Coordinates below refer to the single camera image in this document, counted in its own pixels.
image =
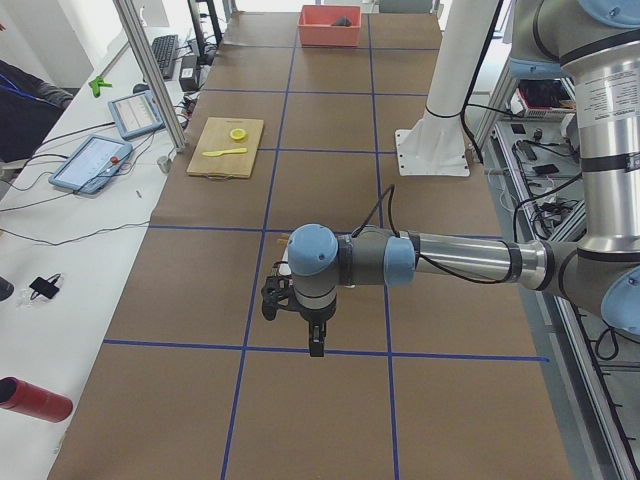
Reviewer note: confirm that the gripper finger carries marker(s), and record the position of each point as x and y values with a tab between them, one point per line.
320	340
313	340

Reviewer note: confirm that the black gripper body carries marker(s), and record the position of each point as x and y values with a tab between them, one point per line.
316	316

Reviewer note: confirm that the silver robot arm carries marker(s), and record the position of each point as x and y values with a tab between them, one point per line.
591	259

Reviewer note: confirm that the white rectangular tray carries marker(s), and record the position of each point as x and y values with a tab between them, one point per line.
284	268

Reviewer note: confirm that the yellow plastic knife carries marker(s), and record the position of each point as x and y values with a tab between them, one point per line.
218	153

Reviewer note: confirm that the bamboo cutting board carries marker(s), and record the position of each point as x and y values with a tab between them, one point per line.
215	136

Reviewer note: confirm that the yellow lemon slices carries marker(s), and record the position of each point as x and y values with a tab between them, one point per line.
238	134

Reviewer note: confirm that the small black device on table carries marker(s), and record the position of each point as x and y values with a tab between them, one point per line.
45	287

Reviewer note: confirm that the near teach pendant tablet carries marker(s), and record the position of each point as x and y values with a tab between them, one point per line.
92	165

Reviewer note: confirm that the teach pendant tablet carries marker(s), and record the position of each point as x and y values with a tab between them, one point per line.
92	165
136	115

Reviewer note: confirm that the far teach pendant tablet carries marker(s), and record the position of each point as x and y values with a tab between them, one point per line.
136	115

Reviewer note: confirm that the black power adapter box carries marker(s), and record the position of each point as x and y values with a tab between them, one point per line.
189	73

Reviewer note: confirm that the red plastic bin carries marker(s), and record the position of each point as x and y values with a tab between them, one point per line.
316	30

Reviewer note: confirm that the red cylinder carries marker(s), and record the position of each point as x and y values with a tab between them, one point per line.
24	398

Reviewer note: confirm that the black keyboard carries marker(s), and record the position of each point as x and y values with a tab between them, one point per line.
164	49

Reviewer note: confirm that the green plastic clip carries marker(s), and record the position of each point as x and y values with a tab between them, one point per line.
97	85

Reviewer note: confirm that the seated person in dark clothes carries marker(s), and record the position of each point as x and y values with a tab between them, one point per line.
30	108

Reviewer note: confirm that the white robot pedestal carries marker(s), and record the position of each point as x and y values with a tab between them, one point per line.
435	145

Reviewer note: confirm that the aluminium frame post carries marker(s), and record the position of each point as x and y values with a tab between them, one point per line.
145	58

